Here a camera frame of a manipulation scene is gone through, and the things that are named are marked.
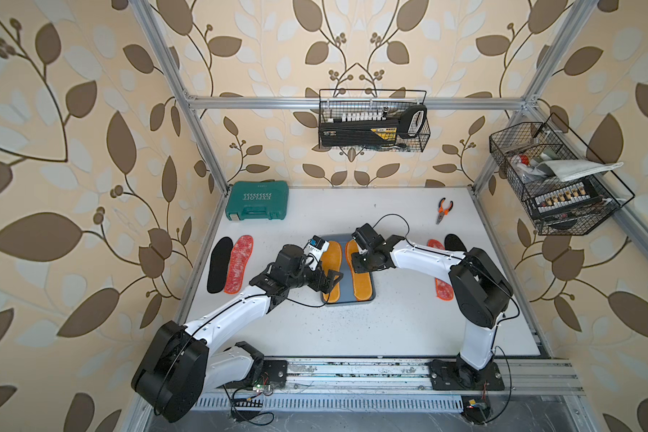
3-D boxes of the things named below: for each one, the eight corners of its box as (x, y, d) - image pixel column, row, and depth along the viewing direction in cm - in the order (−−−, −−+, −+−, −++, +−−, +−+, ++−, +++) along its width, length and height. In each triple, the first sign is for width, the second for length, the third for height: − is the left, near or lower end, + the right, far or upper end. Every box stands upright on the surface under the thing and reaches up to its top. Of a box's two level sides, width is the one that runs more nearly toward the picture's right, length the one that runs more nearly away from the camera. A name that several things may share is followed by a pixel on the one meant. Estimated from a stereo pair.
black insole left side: (205, 293, 93) (202, 290, 91) (218, 240, 107) (216, 237, 105) (223, 292, 93) (220, 289, 91) (233, 240, 107) (232, 236, 105)
